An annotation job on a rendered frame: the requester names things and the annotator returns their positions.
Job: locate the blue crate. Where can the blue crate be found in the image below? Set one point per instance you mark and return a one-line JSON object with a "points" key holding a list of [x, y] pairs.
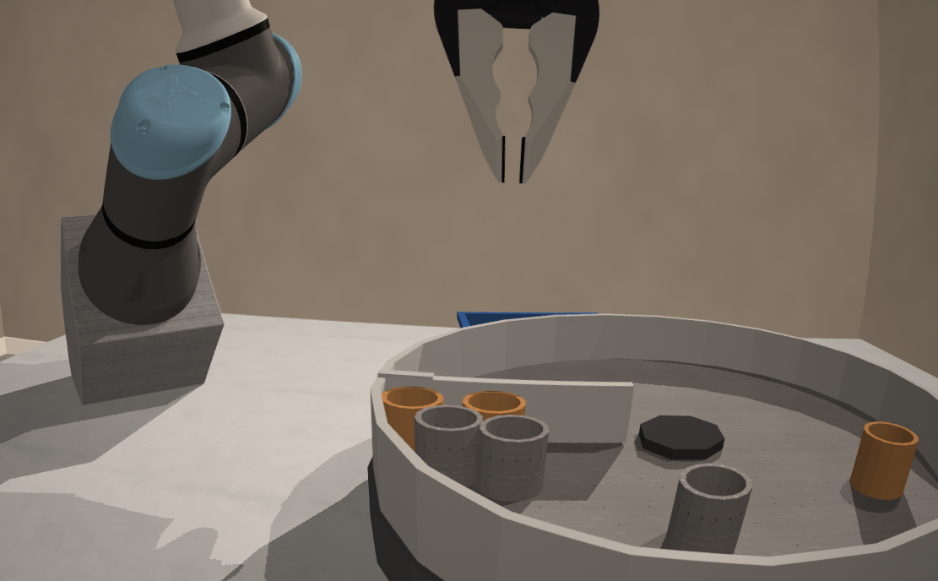
{"points": [[466, 319]]}

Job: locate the bronze bushing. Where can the bronze bushing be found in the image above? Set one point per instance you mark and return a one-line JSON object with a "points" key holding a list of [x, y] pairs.
{"points": [[883, 460], [400, 415], [497, 401]]}

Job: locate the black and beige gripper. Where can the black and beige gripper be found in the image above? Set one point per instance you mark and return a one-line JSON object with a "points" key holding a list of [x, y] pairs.
{"points": [[559, 43]]}

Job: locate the grey metal bushing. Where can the grey metal bushing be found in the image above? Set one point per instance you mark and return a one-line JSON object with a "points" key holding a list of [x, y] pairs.
{"points": [[511, 457], [702, 522], [449, 442]]}

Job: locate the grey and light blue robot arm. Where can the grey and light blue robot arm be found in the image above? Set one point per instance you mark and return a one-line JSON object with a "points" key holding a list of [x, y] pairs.
{"points": [[175, 127]]}

